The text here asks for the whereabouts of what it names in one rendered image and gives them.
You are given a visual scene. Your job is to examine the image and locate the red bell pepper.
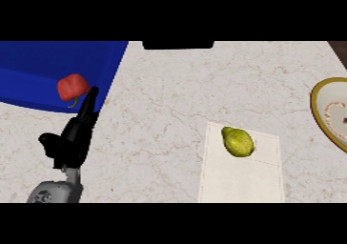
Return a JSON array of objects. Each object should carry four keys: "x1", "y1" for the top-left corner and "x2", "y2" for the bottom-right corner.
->
[{"x1": 57, "y1": 73, "x2": 93, "y2": 109}]

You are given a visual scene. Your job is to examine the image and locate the black appliance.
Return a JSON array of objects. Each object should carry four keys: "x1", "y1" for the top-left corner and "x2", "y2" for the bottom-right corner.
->
[{"x1": 141, "y1": 40, "x2": 217, "y2": 51}]

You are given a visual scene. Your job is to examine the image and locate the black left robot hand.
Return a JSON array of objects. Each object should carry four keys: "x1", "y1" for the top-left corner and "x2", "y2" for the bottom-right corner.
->
[{"x1": 38, "y1": 85, "x2": 101, "y2": 171}]

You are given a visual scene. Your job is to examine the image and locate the blue container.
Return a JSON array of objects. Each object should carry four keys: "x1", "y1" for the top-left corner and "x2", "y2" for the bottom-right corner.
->
[{"x1": 0, "y1": 40, "x2": 131, "y2": 114}]

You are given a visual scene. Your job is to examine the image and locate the yellow-green pear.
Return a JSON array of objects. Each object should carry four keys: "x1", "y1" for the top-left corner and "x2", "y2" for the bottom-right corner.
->
[{"x1": 220, "y1": 126, "x2": 257, "y2": 158}]

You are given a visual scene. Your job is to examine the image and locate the white bowl with gold rim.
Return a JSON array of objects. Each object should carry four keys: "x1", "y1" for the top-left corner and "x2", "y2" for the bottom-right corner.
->
[{"x1": 309, "y1": 76, "x2": 347, "y2": 154}]

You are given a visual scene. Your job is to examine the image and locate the white placemat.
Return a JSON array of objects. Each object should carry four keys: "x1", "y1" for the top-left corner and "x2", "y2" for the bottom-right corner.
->
[{"x1": 196, "y1": 120, "x2": 286, "y2": 204}]

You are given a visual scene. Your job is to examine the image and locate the dark brown wooden cabinet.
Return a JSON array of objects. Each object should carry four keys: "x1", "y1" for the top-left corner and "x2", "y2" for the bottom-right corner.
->
[{"x1": 328, "y1": 40, "x2": 347, "y2": 80}]

